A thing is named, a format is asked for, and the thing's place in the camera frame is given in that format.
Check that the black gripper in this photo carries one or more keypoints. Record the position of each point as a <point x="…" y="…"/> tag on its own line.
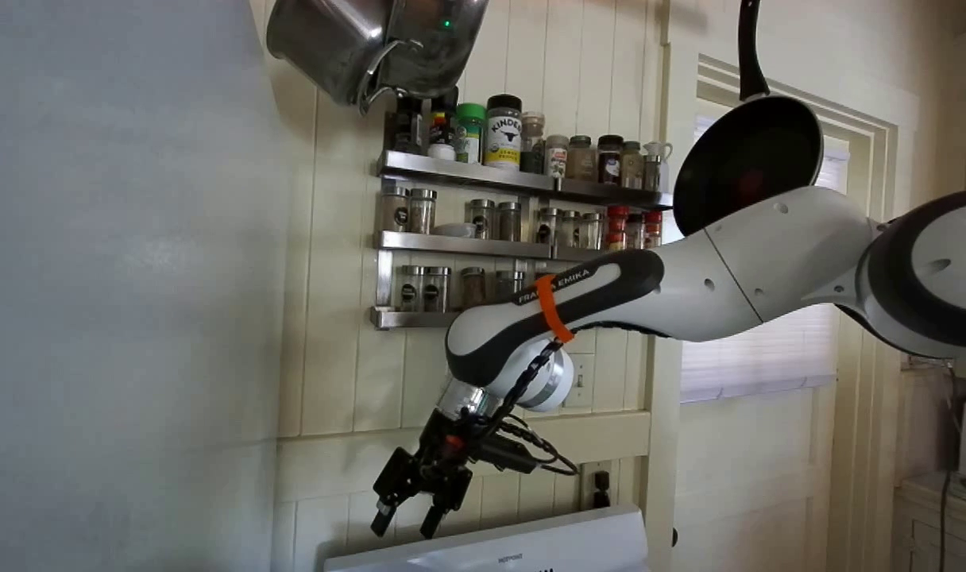
<point x="436" y="462"/>

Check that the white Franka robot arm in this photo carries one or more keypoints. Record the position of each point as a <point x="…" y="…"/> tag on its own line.
<point x="779" y="264"/>

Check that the hanging steel bowl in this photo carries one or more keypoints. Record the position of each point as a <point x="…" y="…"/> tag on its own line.
<point x="446" y="41"/>

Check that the white gas stove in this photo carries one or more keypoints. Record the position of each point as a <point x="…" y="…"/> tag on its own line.
<point x="504" y="545"/>

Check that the black power plug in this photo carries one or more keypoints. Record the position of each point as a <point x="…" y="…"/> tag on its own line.
<point x="603" y="491"/>

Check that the small glass spice jar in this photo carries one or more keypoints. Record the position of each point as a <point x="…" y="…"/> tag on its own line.
<point x="531" y="147"/>
<point x="508" y="223"/>
<point x="559" y="160"/>
<point x="472" y="284"/>
<point x="425" y="210"/>
<point x="656" y="168"/>
<point x="407" y="286"/>
<point x="633" y="165"/>
<point x="509" y="275"/>
<point x="582" y="164"/>
<point x="571" y="231"/>
<point x="588" y="231"/>
<point x="477" y="221"/>
<point x="436" y="286"/>
<point x="397" y="206"/>
<point x="545" y="228"/>

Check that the metal spice rack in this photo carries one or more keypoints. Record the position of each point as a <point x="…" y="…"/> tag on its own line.
<point x="485" y="241"/>

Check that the white door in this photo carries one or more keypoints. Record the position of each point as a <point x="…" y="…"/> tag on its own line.
<point x="757" y="477"/>

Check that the red spice jar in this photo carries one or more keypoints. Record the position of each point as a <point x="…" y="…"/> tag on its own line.
<point x="652" y="228"/>
<point x="617" y="223"/>

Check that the white refrigerator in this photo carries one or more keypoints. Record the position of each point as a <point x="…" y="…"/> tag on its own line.
<point x="112" y="318"/>

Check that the green lid spice jar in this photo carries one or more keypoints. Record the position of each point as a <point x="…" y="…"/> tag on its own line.
<point x="468" y="134"/>

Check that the dark glass bottle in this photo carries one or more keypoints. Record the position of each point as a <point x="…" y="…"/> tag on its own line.
<point x="405" y="126"/>

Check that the large black lid spice jar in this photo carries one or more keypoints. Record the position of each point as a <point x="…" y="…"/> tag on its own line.
<point x="504" y="134"/>

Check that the hanging steel pot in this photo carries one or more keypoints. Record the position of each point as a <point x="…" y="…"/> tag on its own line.
<point x="327" y="48"/>

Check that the black frying pan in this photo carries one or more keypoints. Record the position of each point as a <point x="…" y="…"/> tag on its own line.
<point x="748" y="160"/>

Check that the white cabinet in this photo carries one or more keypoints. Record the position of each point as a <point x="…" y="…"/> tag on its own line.
<point x="933" y="529"/>

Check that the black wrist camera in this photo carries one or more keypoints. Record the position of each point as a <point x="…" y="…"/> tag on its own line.
<point x="504" y="451"/>

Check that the white wall switch plate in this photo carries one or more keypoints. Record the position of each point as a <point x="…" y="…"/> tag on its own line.
<point x="585" y="371"/>

